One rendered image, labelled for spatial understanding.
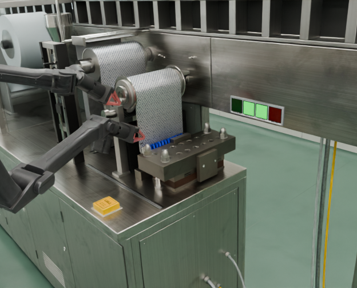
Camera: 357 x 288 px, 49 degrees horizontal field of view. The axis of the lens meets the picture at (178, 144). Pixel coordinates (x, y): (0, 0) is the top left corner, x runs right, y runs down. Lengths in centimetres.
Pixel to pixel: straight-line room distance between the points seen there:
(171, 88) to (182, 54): 20
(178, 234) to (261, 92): 61
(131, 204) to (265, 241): 149
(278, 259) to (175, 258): 119
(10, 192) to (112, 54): 87
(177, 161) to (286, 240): 151
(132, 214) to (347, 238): 185
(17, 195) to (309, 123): 94
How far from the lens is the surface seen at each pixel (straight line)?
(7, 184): 104
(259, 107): 149
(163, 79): 160
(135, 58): 178
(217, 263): 179
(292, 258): 266
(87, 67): 171
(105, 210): 141
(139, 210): 142
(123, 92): 152
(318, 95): 136
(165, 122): 163
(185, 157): 148
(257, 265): 258
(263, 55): 145
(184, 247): 157
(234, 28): 153
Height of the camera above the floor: 164
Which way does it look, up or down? 22 degrees down
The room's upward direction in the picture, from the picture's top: 3 degrees counter-clockwise
